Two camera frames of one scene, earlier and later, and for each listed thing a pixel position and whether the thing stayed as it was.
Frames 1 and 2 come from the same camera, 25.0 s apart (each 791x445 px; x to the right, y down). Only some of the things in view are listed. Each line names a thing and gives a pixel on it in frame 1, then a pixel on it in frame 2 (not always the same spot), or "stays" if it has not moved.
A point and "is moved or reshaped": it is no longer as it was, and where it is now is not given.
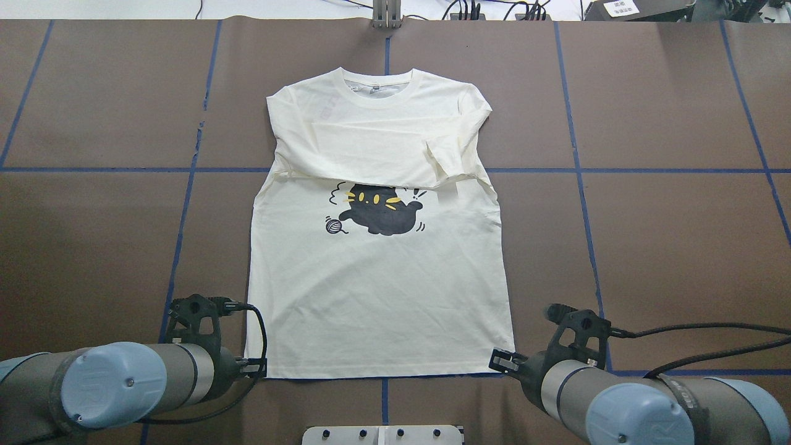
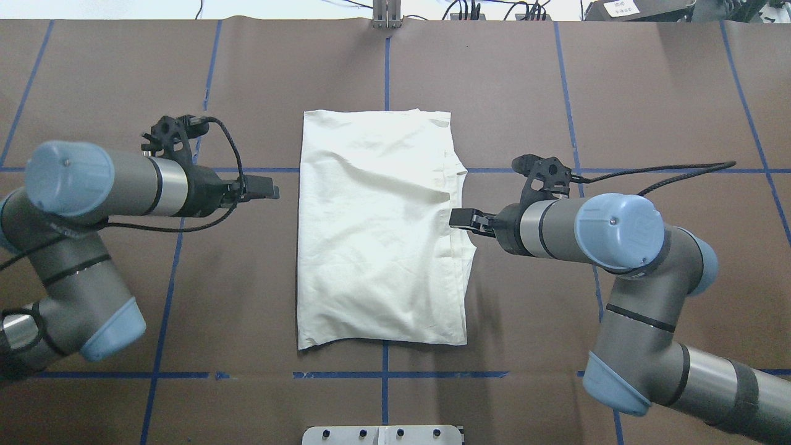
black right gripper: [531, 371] to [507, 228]
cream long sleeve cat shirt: [376, 248] is moved or reshaped
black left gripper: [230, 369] to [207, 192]
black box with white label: [639, 10] stays
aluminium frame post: [387, 14] stays
